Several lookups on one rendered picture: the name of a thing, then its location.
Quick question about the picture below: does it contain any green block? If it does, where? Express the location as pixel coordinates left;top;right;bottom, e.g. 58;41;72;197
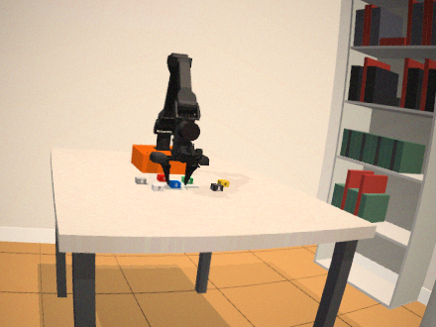
181;176;193;184

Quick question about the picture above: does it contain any yellow block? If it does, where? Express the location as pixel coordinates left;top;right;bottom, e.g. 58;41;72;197
217;179;230;187

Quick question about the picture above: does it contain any blue block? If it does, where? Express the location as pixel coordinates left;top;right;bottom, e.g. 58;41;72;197
169;180;181;188

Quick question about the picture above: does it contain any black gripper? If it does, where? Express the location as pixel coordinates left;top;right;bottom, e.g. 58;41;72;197
150;136;209;185

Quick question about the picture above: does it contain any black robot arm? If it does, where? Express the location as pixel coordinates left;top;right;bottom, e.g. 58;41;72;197
153;53;203;164

